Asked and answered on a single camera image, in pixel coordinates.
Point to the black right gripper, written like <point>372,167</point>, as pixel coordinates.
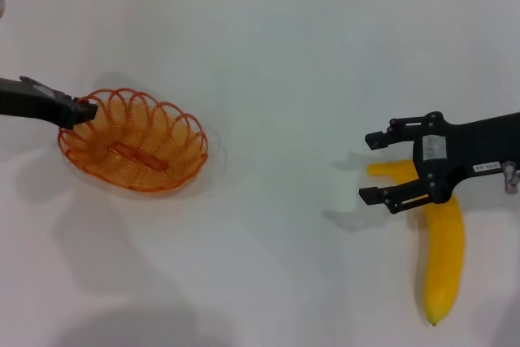
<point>479,140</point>

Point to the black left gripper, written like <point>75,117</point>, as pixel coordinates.
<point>32,103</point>

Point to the yellow banana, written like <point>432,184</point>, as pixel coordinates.
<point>443,261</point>

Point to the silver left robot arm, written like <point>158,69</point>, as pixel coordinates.
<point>1,5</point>

